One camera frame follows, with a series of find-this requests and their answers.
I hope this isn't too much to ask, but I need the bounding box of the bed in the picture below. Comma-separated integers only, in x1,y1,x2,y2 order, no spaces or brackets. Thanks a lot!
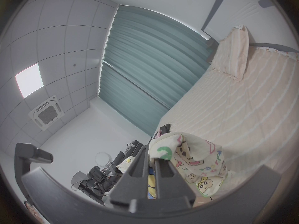
152,0,299,196

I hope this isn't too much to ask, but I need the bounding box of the ceiling light panel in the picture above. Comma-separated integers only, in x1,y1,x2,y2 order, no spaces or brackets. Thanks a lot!
15,63,44,99

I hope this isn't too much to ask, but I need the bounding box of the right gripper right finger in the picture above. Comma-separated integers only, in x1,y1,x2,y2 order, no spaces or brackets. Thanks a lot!
154,159,196,207

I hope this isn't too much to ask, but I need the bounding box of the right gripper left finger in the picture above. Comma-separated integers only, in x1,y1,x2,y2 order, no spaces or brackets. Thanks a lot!
110,145,150,205

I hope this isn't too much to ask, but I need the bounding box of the grey bedside table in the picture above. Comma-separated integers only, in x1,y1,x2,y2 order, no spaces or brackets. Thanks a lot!
206,39,219,63

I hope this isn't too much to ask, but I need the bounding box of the cream striped pillow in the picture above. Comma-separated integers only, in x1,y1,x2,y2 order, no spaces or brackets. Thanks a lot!
211,25,250,82

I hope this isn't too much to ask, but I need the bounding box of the ceiling air vent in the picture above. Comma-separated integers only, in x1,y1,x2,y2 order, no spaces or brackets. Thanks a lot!
28,95,64,131

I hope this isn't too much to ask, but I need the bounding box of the black chest of drawers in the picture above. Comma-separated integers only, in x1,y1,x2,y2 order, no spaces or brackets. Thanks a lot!
114,139,144,165

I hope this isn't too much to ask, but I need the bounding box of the dark grey garment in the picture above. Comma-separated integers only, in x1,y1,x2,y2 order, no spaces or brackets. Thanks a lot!
159,123,171,135

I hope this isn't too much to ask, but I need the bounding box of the white printed pyjama top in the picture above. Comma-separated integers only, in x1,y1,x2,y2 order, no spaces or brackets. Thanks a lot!
116,132,229,199

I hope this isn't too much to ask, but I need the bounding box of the blue-green curtain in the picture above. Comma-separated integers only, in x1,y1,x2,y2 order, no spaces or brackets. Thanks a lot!
103,5,220,108
98,62,172,136

